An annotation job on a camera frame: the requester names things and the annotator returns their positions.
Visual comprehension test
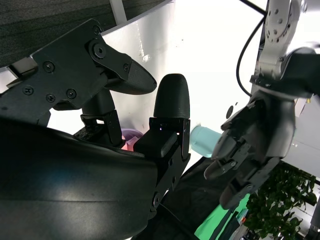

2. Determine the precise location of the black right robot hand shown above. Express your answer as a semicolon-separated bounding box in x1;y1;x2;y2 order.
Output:
0;18;192;240

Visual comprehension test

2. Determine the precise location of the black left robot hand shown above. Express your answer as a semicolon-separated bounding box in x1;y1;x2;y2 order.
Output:
203;91;298;211

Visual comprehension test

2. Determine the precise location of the pink plush doll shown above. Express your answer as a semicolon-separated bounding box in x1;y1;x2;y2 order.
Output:
122;141;136;153

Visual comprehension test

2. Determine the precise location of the purple plastic plate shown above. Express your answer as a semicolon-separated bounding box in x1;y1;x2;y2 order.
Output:
121;128;143;152

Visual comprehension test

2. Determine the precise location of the black round table grommet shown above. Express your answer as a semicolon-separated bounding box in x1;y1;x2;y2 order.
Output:
225;104;235;120

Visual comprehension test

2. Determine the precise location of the teal plastic mug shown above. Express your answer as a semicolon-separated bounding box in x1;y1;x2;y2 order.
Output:
190;125;223;159

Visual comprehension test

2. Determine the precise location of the green leafy plant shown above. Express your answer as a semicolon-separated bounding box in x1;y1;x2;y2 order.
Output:
246;162;320;240

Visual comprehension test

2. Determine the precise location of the green cloth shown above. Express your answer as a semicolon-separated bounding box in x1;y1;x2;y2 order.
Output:
194;201;248;240

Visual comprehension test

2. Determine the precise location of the gray mesh fabric panel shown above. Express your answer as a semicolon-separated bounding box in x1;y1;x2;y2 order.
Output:
0;0;175;73

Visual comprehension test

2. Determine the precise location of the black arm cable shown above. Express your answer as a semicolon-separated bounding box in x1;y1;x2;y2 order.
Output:
236;0;268;99

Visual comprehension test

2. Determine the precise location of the white frame post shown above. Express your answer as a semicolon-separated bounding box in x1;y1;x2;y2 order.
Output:
110;0;128;25

